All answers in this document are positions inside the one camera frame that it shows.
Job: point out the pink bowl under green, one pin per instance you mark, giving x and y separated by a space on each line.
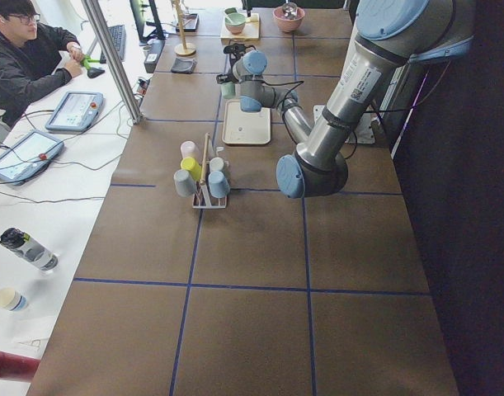
235 29

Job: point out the pink bowl with whisk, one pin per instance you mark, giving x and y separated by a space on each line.
288 17

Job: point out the white wire cup rack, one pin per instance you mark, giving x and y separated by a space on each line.
202 199

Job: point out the yellow cup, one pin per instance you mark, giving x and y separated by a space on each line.
191 165

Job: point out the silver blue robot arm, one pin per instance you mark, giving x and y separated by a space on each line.
389 35

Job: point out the black keyboard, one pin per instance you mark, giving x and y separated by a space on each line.
118 37

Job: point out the round wooden stand base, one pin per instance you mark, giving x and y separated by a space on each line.
185 50

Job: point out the clear water bottle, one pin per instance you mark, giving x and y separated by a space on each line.
27 248

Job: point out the seated person black jacket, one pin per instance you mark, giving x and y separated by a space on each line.
35 59

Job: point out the bamboo cutting board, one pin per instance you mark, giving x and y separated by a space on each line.
251 30

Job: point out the grey cup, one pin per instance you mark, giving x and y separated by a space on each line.
184 183

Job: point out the cream rabbit tray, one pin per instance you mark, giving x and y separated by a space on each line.
245 128

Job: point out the paper cup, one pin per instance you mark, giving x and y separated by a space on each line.
12 300

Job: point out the red cylinder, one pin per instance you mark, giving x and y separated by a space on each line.
17 367

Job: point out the green cup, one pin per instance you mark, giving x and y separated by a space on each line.
228 90

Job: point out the cream cup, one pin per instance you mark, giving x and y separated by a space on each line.
218 164

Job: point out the teach pendant tablet near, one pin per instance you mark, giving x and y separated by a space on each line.
30 155

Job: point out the wooden stand pole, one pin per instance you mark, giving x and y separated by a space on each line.
178 11

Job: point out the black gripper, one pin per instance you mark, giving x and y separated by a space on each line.
223 77

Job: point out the blue cup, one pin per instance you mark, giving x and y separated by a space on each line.
218 184

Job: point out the grey folded cloth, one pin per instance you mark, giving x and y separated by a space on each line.
183 66

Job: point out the teach pendant tablet far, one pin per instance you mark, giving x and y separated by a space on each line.
76 112

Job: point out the teach pendant tablet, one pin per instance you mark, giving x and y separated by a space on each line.
76 112
30 155

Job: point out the aluminium frame post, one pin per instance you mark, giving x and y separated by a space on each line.
98 23

